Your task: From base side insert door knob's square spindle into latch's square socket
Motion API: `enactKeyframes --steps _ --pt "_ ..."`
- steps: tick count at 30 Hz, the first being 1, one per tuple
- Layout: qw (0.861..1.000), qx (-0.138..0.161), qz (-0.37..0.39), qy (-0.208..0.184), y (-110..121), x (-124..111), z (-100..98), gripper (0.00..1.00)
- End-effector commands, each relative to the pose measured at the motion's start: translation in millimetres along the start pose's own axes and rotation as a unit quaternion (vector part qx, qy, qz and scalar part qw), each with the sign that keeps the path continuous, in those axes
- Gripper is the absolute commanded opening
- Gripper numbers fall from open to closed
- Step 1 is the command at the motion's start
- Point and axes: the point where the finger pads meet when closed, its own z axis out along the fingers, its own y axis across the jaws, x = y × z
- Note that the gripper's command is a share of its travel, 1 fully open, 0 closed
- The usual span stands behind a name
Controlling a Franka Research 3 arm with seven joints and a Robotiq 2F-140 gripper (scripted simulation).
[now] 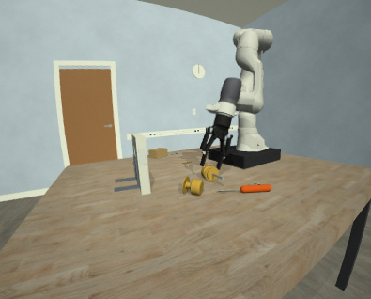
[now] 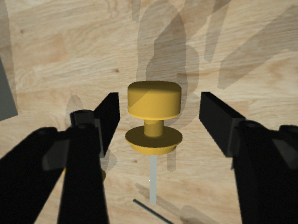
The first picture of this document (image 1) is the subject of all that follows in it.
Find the yellow door knob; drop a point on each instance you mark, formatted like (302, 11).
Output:
(210, 173)

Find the tan cardboard box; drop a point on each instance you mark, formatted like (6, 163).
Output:
(157, 153)

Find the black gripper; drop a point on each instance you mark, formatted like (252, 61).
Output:
(219, 130)

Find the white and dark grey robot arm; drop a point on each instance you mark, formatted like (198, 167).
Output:
(232, 97)

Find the orange-handled screwdriver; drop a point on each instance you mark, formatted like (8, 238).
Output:
(252, 188)

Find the brass door knob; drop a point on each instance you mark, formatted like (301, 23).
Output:
(196, 186)

